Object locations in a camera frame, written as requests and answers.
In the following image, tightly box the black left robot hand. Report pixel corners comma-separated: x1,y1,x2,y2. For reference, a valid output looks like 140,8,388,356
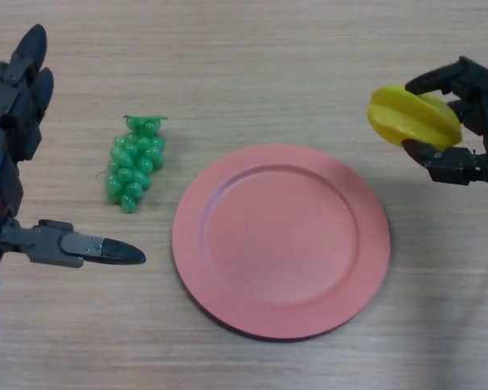
0,24,147,274

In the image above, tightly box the yellow starfruit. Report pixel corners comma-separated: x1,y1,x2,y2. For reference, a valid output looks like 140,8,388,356
366,84,464,150

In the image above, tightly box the pink round plate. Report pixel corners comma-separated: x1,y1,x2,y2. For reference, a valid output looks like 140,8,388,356
171,142,391,341

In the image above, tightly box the green grape bunch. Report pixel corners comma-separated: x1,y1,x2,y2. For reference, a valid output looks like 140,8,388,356
96,114,168,215

